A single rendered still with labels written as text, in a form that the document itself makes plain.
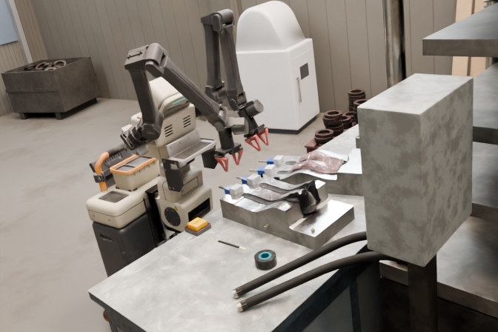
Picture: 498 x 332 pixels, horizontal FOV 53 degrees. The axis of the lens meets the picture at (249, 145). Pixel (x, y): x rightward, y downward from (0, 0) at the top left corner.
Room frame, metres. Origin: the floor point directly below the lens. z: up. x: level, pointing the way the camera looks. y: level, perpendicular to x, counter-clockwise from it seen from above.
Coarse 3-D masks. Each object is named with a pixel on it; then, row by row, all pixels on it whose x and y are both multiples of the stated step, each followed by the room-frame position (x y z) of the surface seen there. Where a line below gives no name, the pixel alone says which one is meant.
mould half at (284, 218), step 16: (256, 192) 1.93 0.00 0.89; (272, 192) 1.92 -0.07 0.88; (320, 192) 1.79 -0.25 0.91; (224, 208) 1.90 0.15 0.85; (240, 208) 1.83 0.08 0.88; (256, 208) 1.79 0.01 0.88; (272, 208) 1.70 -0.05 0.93; (288, 208) 1.66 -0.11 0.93; (320, 208) 1.75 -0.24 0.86; (336, 208) 1.73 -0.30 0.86; (352, 208) 1.73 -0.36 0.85; (256, 224) 1.77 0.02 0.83; (272, 224) 1.71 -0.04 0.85; (288, 224) 1.64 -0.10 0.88; (304, 224) 1.66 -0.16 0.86; (320, 224) 1.64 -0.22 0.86; (336, 224) 1.65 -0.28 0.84; (288, 240) 1.65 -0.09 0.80; (304, 240) 1.59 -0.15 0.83; (320, 240) 1.58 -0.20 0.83
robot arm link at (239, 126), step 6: (228, 120) 1.94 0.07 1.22; (234, 120) 1.94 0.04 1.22; (240, 120) 1.93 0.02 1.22; (246, 120) 1.95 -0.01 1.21; (216, 126) 1.90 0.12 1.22; (222, 126) 1.90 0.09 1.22; (228, 126) 1.92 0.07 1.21; (234, 126) 1.92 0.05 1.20; (240, 126) 1.92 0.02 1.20; (246, 126) 1.93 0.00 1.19; (234, 132) 1.93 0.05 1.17; (240, 132) 1.92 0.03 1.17; (246, 132) 1.92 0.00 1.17
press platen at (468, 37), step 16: (480, 16) 1.62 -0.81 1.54; (496, 16) 1.58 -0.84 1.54; (448, 32) 1.46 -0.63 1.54; (464, 32) 1.42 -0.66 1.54; (480, 32) 1.39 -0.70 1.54; (496, 32) 1.36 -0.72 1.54; (432, 48) 1.41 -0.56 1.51; (448, 48) 1.37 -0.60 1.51; (464, 48) 1.34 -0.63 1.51; (480, 48) 1.31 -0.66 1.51; (496, 48) 1.28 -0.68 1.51
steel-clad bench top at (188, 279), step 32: (352, 128) 2.73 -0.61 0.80; (224, 224) 1.86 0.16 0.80; (352, 224) 1.70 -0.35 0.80; (160, 256) 1.69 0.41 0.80; (192, 256) 1.65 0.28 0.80; (224, 256) 1.62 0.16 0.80; (288, 256) 1.55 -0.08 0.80; (96, 288) 1.54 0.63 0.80; (128, 288) 1.51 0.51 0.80; (160, 288) 1.48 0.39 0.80; (192, 288) 1.45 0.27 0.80; (224, 288) 1.42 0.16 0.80; (256, 288) 1.39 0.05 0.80; (160, 320) 1.31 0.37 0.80; (192, 320) 1.29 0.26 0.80; (224, 320) 1.26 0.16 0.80; (256, 320) 1.24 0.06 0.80
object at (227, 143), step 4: (232, 136) 1.96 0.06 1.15; (220, 140) 1.95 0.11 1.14; (224, 140) 1.94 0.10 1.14; (228, 140) 1.94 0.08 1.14; (232, 140) 1.95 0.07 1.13; (220, 144) 1.96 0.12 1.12; (224, 144) 1.94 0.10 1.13; (228, 144) 1.94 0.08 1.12; (232, 144) 1.95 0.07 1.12; (236, 144) 1.98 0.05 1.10; (240, 144) 1.97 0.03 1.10; (220, 148) 1.96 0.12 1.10; (224, 148) 1.94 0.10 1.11; (228, 148) 1.94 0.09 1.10; (232, 148) 1.94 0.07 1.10; (216, 152) 1.94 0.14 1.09; (220, 152) 1.92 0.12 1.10; (224, 152) 1.91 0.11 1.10; (228, 152) 1.93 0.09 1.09
